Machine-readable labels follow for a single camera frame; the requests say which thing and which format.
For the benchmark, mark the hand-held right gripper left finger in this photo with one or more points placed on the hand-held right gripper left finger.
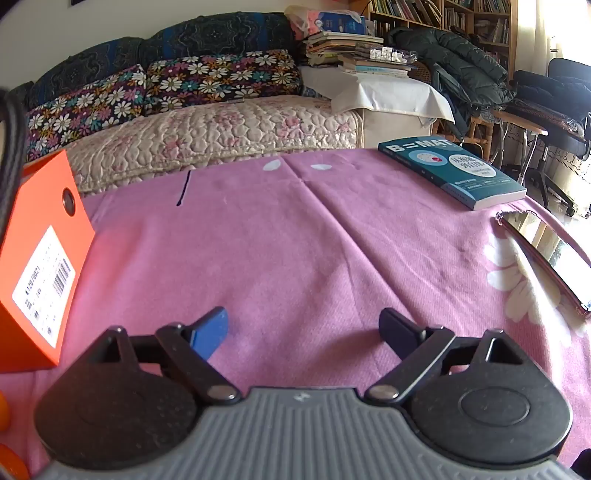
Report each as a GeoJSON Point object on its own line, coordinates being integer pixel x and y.
{"type": "Point", "coordinates": [210, 330]}

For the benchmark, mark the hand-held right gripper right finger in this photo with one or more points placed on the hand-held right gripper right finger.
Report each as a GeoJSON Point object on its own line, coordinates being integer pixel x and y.
{"type": "Point", "coordinates": [397, 330]}

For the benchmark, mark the orange cardboard box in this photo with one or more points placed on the orange cardboard box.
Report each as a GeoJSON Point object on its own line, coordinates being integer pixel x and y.
{"type": "Point", "coordinates": [41, 207]}

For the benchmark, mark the pink blanket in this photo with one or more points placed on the pink blanket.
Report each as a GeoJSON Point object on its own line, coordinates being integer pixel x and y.
{"type": "Point", "coordinates": [300, 240]}

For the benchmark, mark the teal book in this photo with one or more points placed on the teal book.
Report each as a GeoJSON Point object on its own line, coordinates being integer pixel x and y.
{"type": "Point", "coordinates": [461, 175]}

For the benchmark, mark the smartphone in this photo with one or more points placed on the smartphone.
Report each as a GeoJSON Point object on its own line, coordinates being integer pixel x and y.
{"type": "Point", "coordinates": [545, 249]}

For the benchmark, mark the beige cabinet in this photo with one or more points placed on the beige cabinet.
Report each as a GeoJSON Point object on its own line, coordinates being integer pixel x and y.
{"type": "Point", "coordinates": [397, 134]}

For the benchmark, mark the beige quilted bed cover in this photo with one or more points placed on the beige quilted bed cover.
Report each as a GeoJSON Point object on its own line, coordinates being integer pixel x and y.
{"type": "Point", "coordinates": [207, 134]}

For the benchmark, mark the white cloth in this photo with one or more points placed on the white cloth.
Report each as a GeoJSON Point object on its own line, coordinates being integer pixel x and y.
{"type": "Point", "coordinates": [392, 97]}

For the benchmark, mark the wooden chair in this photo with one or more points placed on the wooden chair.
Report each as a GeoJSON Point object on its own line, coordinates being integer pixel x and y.
{"type": "Point", "coordinates": [517, 121]}

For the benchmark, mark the floral daisy pillow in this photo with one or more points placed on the floral daisy pillow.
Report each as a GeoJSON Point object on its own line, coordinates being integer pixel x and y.
{"type": "Point", "coordinates": [221, 78]}
{"type": "Point", "coordinates": [83, 110]}

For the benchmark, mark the dark green jacket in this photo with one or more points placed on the dark green jacket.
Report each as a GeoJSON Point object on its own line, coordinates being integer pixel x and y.
{"type": "Point", "coordinates": [461, 60]}

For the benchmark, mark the clear plastic pack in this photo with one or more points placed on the clear plastic pack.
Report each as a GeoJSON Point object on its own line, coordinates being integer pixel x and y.
{"type": "Point", "coordinates": [385, 51]}

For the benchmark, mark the dark folded clothes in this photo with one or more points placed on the dark folded clothes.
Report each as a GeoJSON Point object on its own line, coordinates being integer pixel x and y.
{"type": "Point", "coordinates": [549, 92]}

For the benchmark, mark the stack of books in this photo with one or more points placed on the stack of books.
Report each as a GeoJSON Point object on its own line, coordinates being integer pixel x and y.
{"type": "Point", "coordinates": [332, 48]}

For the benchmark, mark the dark blue patterned cushion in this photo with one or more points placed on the dark blue patterned cushion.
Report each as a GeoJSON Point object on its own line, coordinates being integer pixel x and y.
{"type": "Point", "coordinates": [83, 62]}
{"type": "Point", "coordinates": [217, 32]}

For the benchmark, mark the black office chair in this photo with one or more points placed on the black office chair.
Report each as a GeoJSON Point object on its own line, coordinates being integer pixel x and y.
{"type": "Point", "coordinates": [565, 74]}

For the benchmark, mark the wooden bookshelf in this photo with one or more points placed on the wooden bookshelf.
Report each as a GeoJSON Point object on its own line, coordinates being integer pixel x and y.
{"type": "Point", "coordinates": [461, 27]}

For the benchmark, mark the blue box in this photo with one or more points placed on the blue box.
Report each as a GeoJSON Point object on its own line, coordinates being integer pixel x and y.
{"type": "Point", "coordinates": [339, 21]}

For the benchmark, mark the rows of shelf books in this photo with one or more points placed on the rows of shelf books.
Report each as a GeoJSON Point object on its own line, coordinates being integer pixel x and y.
{"type": "Point", "coordinates": [406, 9]}

